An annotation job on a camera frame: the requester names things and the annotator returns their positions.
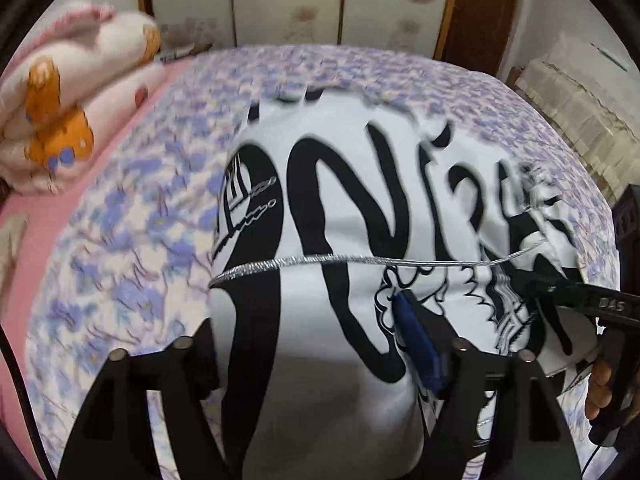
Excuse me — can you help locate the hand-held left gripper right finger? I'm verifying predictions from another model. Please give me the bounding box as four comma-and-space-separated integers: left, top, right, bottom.
392, 292, 583, 480

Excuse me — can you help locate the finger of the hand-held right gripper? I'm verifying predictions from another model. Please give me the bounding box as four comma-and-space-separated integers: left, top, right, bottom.
515, 269, 593, 312

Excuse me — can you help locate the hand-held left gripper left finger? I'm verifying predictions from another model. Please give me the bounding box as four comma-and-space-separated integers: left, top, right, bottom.
60, 317, 228, 480

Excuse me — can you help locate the white black lettered jacket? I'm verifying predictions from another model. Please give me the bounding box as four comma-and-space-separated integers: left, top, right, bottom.
207, 85, 608, 480

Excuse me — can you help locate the person's right hand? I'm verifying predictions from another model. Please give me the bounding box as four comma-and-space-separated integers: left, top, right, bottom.
584, 357, 614, 422

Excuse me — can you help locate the purple floral blanket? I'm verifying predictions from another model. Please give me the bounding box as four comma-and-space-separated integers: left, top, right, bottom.
25, 45, 621, 480

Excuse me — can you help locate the pink bed sheet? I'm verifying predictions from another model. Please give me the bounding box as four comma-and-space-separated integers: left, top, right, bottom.
0, 57, 201, 431

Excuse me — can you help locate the lace covered furniture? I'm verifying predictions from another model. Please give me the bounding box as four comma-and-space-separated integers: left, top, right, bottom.
505, 30, 640, 201

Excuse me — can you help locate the small grey cloth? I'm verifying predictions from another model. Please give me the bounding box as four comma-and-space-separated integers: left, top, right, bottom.
0, 210, 31, 286

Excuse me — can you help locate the dark wooden door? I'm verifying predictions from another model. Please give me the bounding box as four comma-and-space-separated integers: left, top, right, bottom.
440, 0, 531, 78

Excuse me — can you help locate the rolled bear print quilt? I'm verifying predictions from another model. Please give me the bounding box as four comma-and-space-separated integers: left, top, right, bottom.
0, 0, 166, 196

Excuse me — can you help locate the small dark object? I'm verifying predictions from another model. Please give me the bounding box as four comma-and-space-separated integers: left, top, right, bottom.
157, 45, 196, 63

